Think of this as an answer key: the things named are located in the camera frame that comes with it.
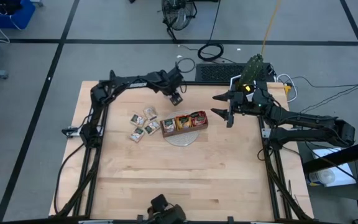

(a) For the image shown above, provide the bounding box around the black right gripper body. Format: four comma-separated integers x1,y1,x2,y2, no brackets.
228,88,263,116

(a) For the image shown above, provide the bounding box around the brown wooden tea box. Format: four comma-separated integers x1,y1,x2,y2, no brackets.
159,110,209,139

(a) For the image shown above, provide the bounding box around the black aluminium table frame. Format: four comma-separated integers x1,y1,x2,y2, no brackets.
53,69,316,224

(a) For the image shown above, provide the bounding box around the black coiled floor cable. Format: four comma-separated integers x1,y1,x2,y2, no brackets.
196,0,226,62

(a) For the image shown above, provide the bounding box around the black vented computer case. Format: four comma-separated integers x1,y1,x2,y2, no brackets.
195,62,275,83

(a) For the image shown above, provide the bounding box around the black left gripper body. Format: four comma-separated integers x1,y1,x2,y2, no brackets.
158,68,185,95

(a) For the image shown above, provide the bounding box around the black floor fan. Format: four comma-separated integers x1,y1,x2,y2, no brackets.
157,0,198,44

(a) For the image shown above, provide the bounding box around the white cardboard box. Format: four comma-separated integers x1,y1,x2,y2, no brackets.
306,147,357,188

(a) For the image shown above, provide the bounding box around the yellow hanging cable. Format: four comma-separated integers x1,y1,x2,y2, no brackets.
260,0,283,57

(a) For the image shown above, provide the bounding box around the black bulky device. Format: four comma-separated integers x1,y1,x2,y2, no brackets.
147,194,187,224

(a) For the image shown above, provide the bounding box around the green cactus plant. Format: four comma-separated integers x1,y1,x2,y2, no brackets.
238,53,265,87

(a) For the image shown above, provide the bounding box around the blue plastic bin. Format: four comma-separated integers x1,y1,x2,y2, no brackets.
0,0,37,29

